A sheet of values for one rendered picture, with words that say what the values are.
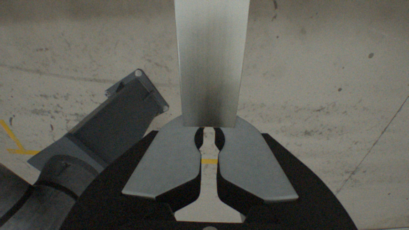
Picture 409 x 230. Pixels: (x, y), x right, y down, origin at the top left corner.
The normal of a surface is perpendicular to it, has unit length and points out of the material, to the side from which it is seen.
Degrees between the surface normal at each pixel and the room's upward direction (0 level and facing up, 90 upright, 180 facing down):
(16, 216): 81
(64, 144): 0
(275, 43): 0
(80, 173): 70
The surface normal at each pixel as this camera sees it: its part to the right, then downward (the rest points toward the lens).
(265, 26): -0.03, 0.52
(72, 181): 0.69, -0.35
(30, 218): 0.92, -0.29
